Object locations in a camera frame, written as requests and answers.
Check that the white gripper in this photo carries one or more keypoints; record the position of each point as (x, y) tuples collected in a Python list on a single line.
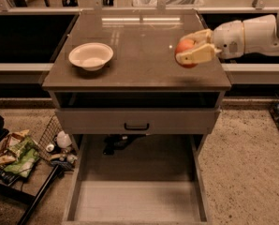
[(228, 38)]

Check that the red apple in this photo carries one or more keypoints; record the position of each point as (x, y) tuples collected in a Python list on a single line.
[(182, 46)]

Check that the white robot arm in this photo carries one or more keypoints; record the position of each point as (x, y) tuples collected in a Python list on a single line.
[(261, 35)]

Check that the closed top drawer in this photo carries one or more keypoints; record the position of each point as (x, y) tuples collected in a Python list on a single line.
[(162, 121)]

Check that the grey drawer cabinet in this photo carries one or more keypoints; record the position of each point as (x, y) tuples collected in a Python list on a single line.
[(143, 73)]

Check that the black object under drawer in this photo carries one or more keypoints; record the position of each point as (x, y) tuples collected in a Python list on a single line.
[(117, 142)]

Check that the open middle drawer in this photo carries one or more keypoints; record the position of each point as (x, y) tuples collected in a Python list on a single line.
[(154, 181)]

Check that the white bowl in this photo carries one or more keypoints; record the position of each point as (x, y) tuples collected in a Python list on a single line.
[(91, 56)]

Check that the white bottle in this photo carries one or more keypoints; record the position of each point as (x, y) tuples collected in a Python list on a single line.
[(63, 140)]

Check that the green snack bag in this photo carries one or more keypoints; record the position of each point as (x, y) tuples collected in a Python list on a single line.
[(27, 156)]

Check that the brown snack bag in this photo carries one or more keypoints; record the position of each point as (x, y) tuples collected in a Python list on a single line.
[(7, 155)]

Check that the black drawer handle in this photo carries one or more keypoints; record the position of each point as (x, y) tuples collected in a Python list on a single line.
[(137, 128)]

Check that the wire mesh basket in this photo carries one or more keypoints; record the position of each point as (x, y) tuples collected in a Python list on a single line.
[(51, 152)]

